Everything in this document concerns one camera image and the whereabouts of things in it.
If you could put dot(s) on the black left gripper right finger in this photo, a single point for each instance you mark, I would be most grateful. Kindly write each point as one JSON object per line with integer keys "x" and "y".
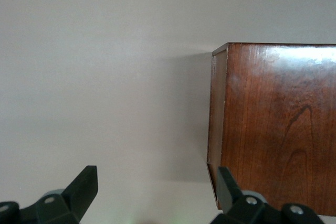
{"x": 228, "y": 195}

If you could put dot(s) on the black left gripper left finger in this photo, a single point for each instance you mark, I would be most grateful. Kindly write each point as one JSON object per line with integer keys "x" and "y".
{"x": 76, "y": 197}

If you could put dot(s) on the dark brown wooden cabinet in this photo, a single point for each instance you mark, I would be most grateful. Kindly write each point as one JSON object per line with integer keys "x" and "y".
{"x": 275, "y": 108}

